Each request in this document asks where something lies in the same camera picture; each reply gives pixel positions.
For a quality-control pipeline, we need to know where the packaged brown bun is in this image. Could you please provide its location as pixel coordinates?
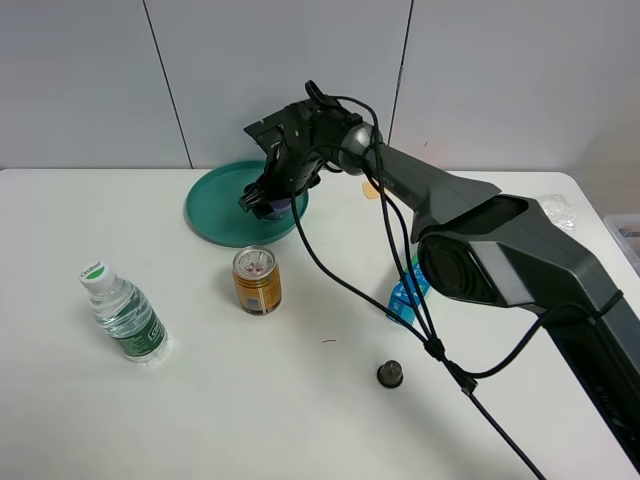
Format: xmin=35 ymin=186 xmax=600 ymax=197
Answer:
xmin=537 ymin=194 xmax=576 ymax=231

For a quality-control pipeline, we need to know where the orange drink can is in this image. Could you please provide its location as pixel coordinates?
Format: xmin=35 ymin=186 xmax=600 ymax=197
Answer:
xmin=232 ymin=246 xmax=282 ymax=315

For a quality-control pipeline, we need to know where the purple round container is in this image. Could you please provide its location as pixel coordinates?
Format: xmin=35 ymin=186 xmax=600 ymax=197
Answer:
xmin=266 ymin=199 xmax=291 ymax=221

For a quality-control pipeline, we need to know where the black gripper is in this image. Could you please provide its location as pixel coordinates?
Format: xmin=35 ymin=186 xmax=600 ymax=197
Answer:
xmin=239 ymin=132 xmax=321 ymax=220

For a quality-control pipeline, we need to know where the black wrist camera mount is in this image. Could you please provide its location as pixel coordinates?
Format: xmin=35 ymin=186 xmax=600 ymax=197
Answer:
xmin=244 ymin=110 xmax=284 ymax=154

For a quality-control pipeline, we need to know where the clear water bottle green label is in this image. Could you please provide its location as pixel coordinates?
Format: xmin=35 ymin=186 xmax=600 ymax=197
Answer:
xmin=79 ymin=260 xmax=169 ymax=363

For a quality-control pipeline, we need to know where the yellow spatula red handle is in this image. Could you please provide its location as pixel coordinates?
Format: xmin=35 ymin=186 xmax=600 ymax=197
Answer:
xmin=362 ymin=181 xmax=380 ymax=200

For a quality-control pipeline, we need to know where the small dark capsule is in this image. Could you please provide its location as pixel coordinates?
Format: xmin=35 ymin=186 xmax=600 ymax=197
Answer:
xmin=376 ymin=360 xmax=404 ymax=389

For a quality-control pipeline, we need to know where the blue long box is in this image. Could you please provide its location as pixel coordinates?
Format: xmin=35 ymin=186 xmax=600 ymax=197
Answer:
xmin=388 ymin=261 xmax=431 ymax=325

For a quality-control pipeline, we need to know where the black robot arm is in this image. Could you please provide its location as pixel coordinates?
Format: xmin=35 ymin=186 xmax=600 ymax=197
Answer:
xmin=240 ymin=97 xmax=639 ymax=462

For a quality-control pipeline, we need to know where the green round plate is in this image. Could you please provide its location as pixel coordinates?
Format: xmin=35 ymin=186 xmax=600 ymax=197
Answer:
xmin=184 ymin=160 xmax=296 ymax=248

